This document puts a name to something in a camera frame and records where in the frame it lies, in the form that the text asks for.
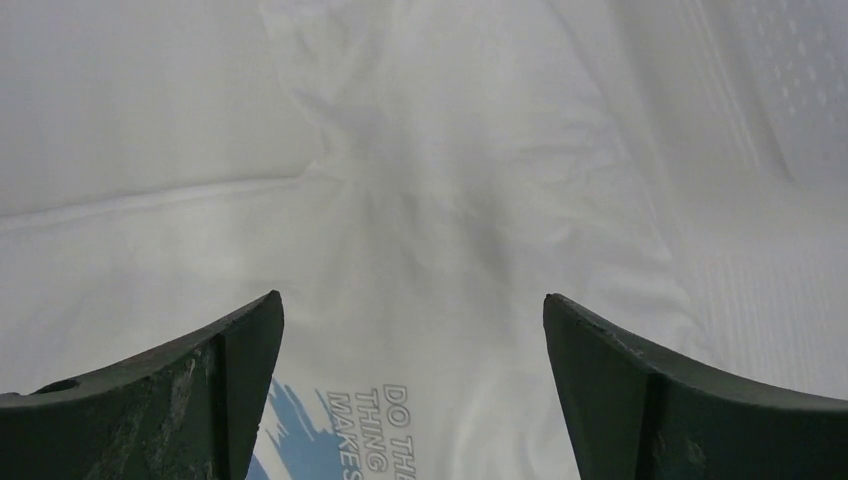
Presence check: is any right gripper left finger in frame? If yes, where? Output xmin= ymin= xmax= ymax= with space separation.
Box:
xmin=1 ymin=291 xmax=284 ymax=479

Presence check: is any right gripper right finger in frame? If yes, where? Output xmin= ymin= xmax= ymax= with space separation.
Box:
xmin=543 ymin=294 xmax=847 ymax=479

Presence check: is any white printed t-shirt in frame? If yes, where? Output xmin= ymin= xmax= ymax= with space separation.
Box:
xmin=1 ymin=1 xmax=709 ymax=479

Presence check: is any white plastic basket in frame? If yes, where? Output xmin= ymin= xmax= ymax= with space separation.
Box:
xmin=710 ymin=0 xmax=847 ymax=190

